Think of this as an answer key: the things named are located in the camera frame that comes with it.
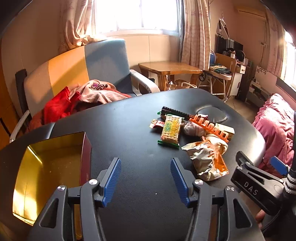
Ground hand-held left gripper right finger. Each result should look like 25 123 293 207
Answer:
170 158 266 241

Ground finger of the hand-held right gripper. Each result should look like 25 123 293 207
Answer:
236 151 285 186
269 156 289 176

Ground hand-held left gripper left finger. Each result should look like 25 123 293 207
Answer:
26 158 122 241

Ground white and orange snack bag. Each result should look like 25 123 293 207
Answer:
181 136 229 181

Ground white knitted sock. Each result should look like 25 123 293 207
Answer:
215 123 235 141

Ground orange plastic rack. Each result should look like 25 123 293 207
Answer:
188 114 232 142

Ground cracker packet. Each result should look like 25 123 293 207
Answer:
158 114 183 149

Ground gold box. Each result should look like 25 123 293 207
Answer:
12 132 92 240

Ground brown building block bar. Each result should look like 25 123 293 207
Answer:
161 106 192 120

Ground person's right hand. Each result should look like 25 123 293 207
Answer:
255 168 296 237

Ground pink blanket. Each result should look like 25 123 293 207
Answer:
252 93 296 172

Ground small red snack packet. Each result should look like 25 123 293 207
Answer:
149 119 165 129

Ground white cabinet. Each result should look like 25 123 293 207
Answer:
230 62 248 96

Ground white folding chair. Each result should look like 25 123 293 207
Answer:
199 50 233 98

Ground pink cloth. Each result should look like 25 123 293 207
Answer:
69 79 133 105

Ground red cloth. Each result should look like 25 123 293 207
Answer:
43 86 80 123

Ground folded green and white clothes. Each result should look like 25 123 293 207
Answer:
209 65 232 77

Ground rust brown cloth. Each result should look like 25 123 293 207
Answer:
28 108 48 131

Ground wooden side table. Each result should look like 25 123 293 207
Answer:
138 61 203 91

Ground black monitor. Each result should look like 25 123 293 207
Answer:
217 36 244 56

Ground grey and yellow armchair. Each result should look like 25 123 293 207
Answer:
10 38 160 144

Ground wooden wardrobe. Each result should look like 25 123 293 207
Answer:
0 60 18 149

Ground floral curtain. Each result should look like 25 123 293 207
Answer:
181 0 211 70
58 0 102 52

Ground window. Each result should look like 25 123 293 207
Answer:
92 0 183 33

